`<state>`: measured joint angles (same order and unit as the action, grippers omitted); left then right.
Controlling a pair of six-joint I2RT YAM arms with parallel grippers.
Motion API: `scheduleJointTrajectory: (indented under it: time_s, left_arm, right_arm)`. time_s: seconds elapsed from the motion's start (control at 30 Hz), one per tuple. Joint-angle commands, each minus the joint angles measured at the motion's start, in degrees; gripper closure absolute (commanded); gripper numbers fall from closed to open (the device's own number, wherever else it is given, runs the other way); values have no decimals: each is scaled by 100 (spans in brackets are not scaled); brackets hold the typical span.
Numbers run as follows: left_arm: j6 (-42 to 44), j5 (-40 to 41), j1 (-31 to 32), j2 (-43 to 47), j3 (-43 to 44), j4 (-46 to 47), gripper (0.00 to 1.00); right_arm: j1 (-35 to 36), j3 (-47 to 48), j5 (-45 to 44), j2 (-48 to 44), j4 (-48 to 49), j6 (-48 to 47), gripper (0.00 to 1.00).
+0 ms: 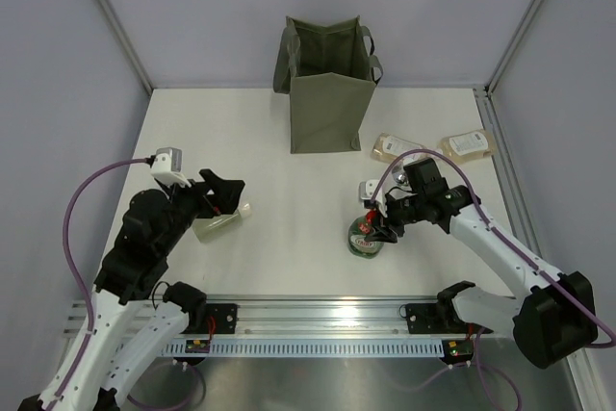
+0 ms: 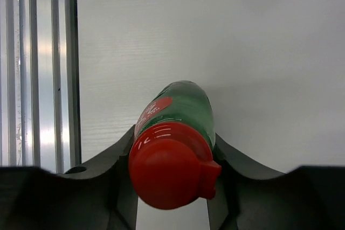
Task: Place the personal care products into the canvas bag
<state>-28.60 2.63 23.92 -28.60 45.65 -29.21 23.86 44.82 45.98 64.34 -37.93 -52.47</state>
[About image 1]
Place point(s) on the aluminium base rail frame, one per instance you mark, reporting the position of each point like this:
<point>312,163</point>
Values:
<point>325,317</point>

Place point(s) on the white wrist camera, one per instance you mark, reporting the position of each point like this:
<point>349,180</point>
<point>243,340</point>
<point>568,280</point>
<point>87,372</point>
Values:
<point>165,167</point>
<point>372,197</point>

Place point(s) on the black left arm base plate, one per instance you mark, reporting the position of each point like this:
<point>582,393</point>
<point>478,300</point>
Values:
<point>220,319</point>

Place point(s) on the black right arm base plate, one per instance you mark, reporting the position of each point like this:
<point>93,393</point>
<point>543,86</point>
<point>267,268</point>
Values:
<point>421,318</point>

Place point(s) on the white slotted cable duct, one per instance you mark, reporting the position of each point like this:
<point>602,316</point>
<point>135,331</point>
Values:
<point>313,348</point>

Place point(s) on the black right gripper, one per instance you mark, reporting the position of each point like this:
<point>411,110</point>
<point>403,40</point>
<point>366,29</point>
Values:
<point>381,221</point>

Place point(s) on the clear bottle white cap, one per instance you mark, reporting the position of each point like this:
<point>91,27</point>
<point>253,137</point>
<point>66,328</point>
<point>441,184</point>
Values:
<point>399,176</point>

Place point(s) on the green Fairy dish soap bottle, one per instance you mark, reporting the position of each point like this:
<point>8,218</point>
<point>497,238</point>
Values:
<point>357,237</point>

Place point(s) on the amber refill pouch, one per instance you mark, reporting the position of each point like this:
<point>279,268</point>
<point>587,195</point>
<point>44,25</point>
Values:
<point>388,147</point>
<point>469,146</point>

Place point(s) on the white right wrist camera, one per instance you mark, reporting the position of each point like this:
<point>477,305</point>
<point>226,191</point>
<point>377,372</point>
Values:
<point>372,197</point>

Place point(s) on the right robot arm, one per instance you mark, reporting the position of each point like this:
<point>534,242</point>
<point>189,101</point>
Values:
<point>549,314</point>

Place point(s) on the green canvas bag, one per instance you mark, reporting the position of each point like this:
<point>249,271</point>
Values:
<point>330,74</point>

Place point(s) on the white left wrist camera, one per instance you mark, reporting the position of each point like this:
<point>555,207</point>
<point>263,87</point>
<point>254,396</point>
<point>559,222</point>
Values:
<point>165,167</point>

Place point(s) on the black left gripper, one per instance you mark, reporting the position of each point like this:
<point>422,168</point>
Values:
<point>223,199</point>

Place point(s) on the pale green bottle white cap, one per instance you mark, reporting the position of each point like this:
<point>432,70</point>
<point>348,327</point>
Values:
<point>208,229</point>

